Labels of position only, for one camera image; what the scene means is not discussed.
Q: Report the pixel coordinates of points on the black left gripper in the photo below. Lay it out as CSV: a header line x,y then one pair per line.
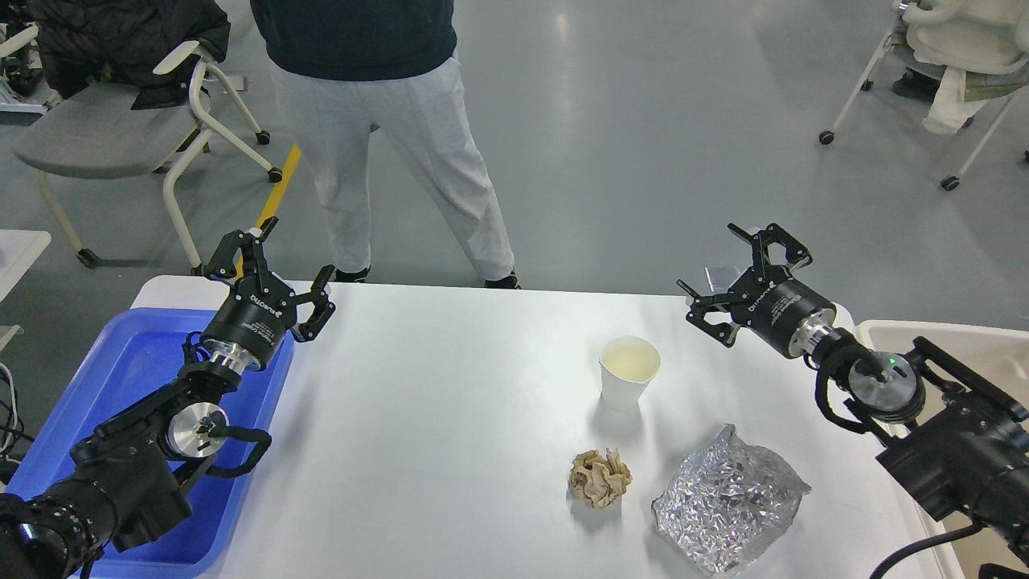
x,y
260,307

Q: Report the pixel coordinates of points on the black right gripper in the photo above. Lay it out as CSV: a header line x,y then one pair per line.
x,y
783,311

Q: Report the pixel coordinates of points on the white paper cup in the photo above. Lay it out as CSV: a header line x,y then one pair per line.
x,y
628,364

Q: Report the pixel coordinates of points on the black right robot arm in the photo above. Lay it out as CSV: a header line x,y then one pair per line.
x,y
953,440

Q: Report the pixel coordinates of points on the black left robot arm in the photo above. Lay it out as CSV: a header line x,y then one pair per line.
x,y
133,474

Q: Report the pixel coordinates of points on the metal floor plate left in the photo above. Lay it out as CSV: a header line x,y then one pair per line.
x,y
720,279

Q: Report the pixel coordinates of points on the yellow floor tape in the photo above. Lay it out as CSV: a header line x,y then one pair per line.
x,y
276,195

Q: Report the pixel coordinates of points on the crumpled aluminium foil sheet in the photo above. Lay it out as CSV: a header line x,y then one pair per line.
x,y
726,503

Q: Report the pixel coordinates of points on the person in grey trousers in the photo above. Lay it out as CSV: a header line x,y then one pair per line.
x,y
343,70

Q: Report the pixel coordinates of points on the crumpled brown paper ball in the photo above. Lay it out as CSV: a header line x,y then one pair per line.
x,y
599,478

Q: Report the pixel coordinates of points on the beige plastic bin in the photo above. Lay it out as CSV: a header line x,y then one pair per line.
x,y
947,402

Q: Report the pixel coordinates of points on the grey chair with jacket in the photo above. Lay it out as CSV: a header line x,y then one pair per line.
x,y
129,76

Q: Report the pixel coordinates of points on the white side table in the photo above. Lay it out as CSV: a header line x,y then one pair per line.
x,y
20,249

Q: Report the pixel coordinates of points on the white chair with cloth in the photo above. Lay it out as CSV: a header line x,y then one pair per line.
x,y
976,49

